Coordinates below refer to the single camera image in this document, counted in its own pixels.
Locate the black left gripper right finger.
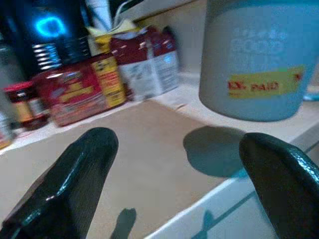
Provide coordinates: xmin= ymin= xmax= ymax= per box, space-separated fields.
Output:
xmin=238 ymin=132 xmax=319 ymax=239

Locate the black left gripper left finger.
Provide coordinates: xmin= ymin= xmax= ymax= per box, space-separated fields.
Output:
xmin=0 ymin=127 xmax=119 ymax=239

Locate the brown cardboard sheet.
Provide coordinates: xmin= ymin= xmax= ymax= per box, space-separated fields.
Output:
xmin=0 ymin=101 xmax=247 ymax=239

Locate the red lidded sauce jar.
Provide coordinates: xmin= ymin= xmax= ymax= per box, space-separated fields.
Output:
xmin=2 ymin=81 xmax=49 ymax=129

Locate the red yellow food packet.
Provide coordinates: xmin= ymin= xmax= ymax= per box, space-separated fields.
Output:
xmin=32 ymin=54 xmax=127 ymax=127

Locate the light blue mug yellow sticker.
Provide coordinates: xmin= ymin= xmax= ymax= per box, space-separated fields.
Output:
xmin=198 ymin=0 xmax=319 ymax=122

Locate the red white carton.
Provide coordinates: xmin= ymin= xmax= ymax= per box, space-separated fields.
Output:
xmin=109 ymin=26 xmax=180 ymax=102

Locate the black appliance blue light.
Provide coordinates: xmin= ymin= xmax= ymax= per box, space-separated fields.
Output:
xmin=0 ymin=0 xmax=92 ymax=75

